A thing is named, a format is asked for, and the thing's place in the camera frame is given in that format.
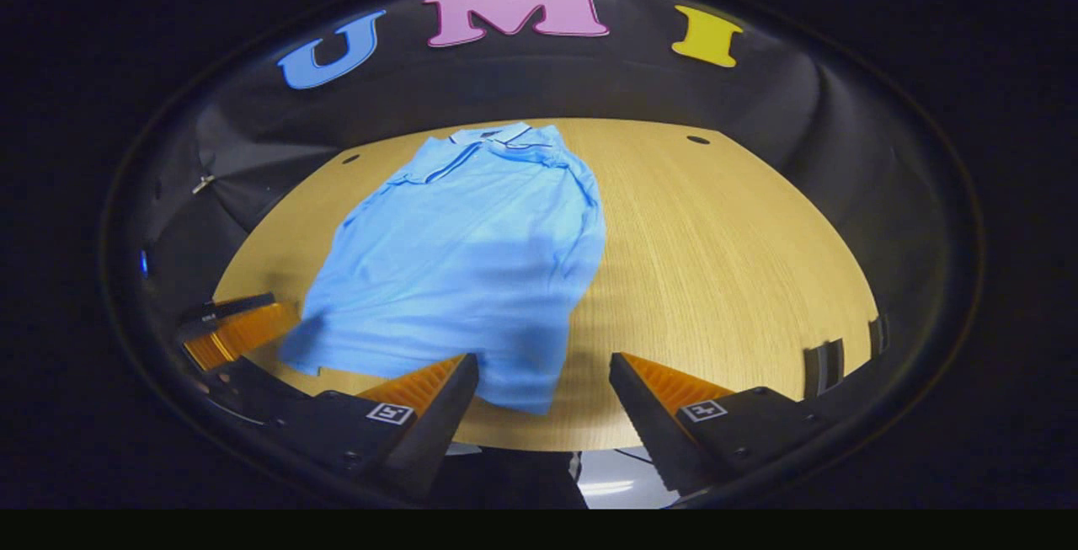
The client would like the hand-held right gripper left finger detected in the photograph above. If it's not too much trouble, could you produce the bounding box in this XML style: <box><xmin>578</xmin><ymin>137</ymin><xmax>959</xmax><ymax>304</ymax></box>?
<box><xmin>274</xmin><ymin>353</ymin><xmax>481</xmax><ymax>500</ymax></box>

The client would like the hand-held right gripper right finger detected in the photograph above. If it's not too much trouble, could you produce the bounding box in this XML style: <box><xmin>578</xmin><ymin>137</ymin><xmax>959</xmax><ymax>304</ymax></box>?
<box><xmin>608</xmin><ymin>352</ymin><xmax>830</xmax><ymax>496</ymax></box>

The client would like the light blue T-shirt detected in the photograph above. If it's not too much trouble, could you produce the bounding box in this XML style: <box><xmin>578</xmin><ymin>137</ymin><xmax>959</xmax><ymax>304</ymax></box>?
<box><xmin>278</xmin><ymin>120</ymin><xmax>607</xmax><ymax>416</ymax></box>

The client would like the black backdrop cloth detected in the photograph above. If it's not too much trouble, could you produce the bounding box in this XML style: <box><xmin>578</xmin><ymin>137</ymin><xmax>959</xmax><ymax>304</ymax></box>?
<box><xmin>135</xmin><ymin>0</ymin><xmax>961</xmax><ymax>366</ymax></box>

